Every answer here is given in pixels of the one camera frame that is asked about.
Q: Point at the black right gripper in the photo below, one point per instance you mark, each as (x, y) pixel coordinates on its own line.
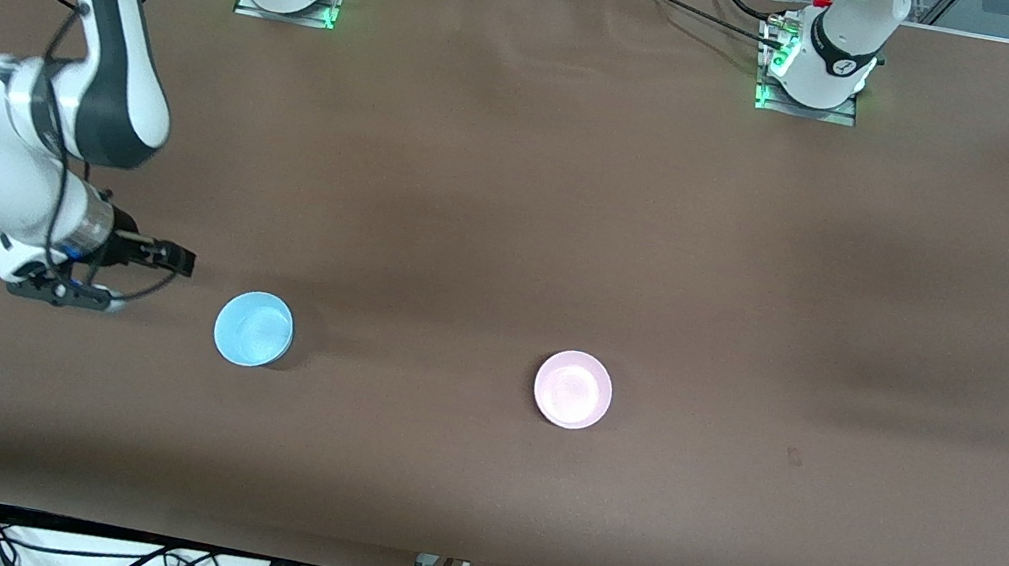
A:
(123, 244)

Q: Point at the blue bowl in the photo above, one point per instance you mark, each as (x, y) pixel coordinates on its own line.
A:
(253, 329)

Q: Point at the pink bowl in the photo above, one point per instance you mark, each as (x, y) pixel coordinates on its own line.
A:
(573, 387)

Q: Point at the brown table cover sheet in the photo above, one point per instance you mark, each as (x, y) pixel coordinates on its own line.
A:
(514, 224)

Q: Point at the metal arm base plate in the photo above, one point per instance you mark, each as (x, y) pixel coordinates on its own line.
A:
(839, 118)
(313, 20)

